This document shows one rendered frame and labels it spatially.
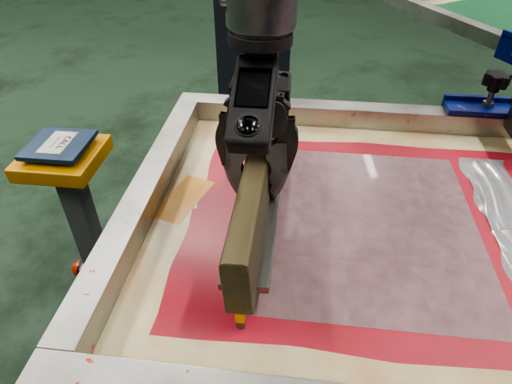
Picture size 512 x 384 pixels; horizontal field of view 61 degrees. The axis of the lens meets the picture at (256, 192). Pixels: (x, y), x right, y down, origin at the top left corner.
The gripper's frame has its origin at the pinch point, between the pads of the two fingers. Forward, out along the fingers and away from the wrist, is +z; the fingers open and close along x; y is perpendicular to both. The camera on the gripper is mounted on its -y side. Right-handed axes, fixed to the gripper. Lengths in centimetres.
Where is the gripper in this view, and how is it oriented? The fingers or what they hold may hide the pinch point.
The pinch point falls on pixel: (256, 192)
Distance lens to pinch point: 56.6
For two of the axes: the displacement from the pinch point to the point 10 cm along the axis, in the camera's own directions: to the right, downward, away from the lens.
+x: -9.9, -0.8, 0.9
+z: -0.1, 8.0, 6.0
